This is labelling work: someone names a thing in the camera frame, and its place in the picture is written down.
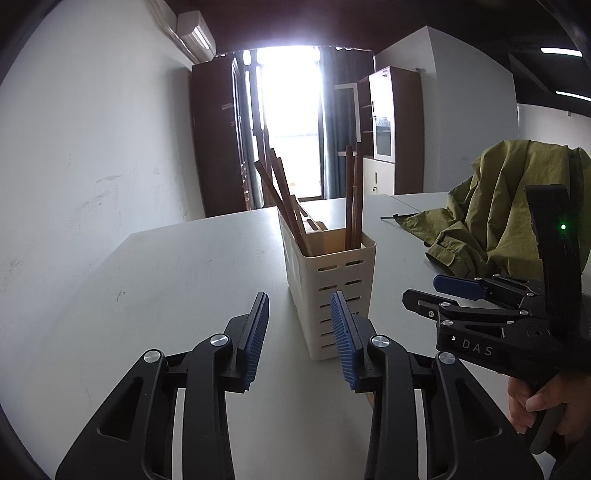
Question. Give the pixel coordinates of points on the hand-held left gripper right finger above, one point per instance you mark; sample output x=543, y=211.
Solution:
x=342, y=344

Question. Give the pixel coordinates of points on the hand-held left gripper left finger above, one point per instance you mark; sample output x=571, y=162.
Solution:
x=256, y=339

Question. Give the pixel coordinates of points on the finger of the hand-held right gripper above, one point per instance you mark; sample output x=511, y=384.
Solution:
x=425, y=302
x=457, y=286

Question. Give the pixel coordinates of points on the cream plastic utensil holder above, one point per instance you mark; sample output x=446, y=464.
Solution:
x=323, y=286

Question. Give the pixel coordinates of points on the brown chopstick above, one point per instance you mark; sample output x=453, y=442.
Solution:
x=277, y=198
x=282, y=184
x=349, y=198
x=293, y=203

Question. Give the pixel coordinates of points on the person's right forearm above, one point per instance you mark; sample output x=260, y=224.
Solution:
x=572, y=461

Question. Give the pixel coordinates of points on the person's right hand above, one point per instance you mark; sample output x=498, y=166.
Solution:
x=577, y=401

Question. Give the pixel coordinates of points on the olive green jacket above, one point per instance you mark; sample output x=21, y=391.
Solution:
x=498, y=207

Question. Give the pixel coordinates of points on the brown and white cabinet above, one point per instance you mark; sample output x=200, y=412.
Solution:
x=397, y=120

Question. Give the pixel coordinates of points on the dark grey curtain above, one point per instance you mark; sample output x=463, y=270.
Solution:
x=337, y=138

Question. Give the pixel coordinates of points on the dark brown wardrobe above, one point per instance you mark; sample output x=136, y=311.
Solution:
x=217, y=138

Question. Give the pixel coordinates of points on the ceiling strip light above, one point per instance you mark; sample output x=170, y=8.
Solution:
x=575, y=95
x=561, y=51

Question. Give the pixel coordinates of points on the glass balcony door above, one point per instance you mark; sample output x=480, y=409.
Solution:
x=295, y=115

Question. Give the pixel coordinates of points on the white air conditioner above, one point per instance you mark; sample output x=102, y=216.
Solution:
x=196, y=34

